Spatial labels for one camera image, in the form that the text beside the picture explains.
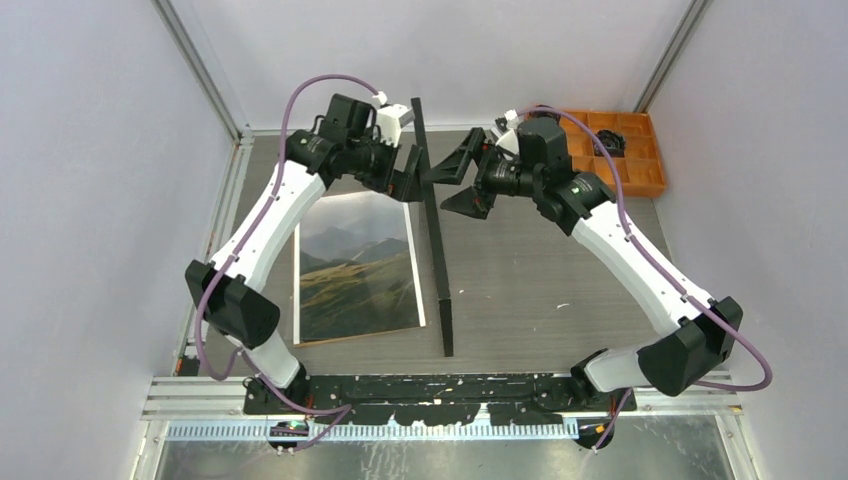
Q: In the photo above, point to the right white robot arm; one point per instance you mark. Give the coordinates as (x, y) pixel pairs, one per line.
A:
(690, 344)

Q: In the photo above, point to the wooden picture frame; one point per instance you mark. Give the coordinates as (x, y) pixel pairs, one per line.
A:
(441, 278)

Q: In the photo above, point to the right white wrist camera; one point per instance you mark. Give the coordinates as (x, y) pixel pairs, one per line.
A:
(506, 138)

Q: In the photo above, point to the aluminium front rail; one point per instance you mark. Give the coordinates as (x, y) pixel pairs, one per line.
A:
(202, 409)

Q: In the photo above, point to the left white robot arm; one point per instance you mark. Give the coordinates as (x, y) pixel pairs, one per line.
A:
(227, 289)

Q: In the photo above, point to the orange compartment tray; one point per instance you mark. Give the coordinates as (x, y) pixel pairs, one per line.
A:
(640, 166)

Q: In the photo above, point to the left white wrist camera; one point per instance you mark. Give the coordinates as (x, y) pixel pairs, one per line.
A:
(390, 119)

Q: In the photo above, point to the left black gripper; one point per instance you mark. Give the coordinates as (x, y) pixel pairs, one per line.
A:
(403, 186)

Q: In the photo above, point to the landscape photo print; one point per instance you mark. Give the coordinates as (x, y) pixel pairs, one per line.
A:
(355, 270)

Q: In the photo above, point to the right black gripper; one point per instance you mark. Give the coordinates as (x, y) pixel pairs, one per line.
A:
(453, 170)

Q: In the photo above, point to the black tape roll middle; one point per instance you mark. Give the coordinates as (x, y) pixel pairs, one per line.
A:
(613, 142)

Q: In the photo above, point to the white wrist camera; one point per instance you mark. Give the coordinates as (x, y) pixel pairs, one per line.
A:
(506, 138)
(390, 119)

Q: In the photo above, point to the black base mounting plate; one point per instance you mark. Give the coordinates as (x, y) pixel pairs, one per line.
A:
(448, 399)

